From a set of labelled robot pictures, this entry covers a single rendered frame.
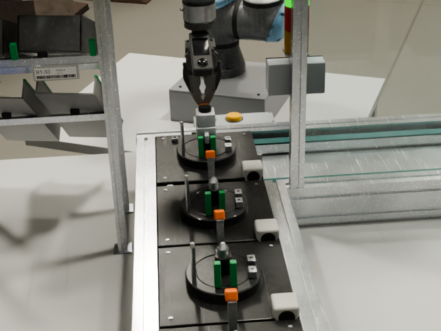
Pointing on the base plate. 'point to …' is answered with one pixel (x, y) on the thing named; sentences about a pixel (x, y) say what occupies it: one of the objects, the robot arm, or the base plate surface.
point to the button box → (244, 119)
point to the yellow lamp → (287, 42)
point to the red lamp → (287, 18)
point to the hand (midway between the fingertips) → (203, 104)
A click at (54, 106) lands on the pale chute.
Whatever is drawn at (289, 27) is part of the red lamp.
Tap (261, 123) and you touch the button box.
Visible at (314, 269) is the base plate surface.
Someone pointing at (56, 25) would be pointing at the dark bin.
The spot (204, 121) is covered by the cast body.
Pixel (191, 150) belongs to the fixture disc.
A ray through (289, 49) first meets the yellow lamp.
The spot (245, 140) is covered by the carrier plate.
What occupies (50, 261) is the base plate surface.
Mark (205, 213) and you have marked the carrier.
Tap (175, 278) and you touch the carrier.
